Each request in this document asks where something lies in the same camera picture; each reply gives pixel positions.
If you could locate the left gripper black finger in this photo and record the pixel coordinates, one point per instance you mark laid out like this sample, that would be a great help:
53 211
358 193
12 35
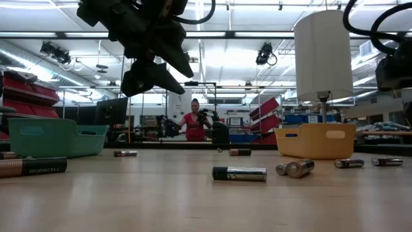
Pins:
141 79
177 51

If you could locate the Duracell copper black battery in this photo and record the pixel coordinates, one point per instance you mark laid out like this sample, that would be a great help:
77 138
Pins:
42 167

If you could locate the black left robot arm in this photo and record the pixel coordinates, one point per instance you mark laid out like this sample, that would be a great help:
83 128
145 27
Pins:
96 9

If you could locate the black background robot arm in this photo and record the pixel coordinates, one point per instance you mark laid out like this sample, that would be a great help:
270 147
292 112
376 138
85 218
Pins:
207 114
170 127

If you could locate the black computer monitor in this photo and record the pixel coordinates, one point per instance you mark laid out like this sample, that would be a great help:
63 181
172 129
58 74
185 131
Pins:
111 111

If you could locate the overhead light bar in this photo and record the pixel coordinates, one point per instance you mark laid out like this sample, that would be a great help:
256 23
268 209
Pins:
230 34

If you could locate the person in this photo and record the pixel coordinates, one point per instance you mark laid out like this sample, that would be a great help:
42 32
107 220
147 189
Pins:
194 127

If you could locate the black ceiling spotlights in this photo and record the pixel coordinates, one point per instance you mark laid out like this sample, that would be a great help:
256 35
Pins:
59 55

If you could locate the white blue sign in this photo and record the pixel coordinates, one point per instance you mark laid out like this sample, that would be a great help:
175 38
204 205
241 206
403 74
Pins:
235 121

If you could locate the black office chair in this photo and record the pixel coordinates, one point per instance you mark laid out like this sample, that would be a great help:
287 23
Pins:
220 133

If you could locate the blue crate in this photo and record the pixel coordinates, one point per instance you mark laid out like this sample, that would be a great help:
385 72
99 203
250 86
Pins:
239 138

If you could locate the green plastic bin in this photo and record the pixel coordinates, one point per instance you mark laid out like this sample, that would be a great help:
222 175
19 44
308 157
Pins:
48 138

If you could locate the red storage bin rack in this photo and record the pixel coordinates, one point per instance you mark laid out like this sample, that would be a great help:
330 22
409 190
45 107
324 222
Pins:
265 124
29 91

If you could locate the blue storage bins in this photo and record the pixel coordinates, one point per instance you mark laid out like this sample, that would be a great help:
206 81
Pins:
299 120

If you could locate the white shade table lamp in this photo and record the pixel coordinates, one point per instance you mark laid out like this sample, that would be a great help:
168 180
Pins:
323 54

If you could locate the yellow plastic bin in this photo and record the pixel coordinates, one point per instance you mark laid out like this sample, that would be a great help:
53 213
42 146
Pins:
315 145

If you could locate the wooden side table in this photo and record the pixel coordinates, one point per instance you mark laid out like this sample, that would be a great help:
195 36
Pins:
386 133

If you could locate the black table frame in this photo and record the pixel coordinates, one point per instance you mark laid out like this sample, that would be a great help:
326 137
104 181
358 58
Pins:
161 145

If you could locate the black ceiling camera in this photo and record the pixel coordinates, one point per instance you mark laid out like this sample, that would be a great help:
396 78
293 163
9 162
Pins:
264 53

